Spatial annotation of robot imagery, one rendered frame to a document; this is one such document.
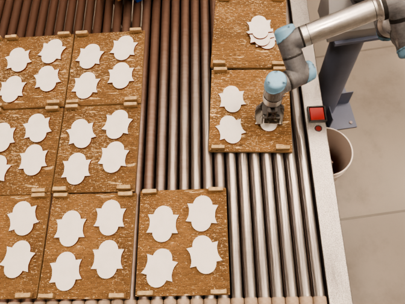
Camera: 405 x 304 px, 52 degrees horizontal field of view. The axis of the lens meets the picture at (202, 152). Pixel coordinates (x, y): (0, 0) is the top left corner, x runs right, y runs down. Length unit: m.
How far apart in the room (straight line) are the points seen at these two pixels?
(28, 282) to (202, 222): 0.70
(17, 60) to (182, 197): 1.08
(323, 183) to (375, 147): 1.22
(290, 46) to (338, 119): 1.49
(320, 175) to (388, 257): 1.08
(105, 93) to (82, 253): 0.72
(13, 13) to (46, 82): 0.53
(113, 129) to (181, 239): 0.57
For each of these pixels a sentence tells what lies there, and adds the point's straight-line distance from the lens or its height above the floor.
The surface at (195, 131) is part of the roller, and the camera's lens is 1.81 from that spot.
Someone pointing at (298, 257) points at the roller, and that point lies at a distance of 1.65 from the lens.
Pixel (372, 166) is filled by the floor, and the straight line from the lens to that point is 2.86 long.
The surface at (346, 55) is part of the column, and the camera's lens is 2.37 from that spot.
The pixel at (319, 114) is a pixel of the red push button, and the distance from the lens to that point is 1.86.
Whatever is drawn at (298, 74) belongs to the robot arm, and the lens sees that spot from 1.53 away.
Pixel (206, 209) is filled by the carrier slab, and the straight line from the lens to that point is 1.65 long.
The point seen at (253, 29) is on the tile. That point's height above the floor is 0.96.
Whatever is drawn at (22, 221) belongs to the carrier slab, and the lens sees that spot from 1.84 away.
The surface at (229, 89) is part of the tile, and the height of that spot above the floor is 0.95.
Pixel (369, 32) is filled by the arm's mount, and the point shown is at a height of 0.90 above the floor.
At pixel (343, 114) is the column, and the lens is 2.96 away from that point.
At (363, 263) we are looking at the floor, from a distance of 2.66.
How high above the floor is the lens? 2.52
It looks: 66 degrees down
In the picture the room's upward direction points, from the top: 10 degrees counter-clockwise
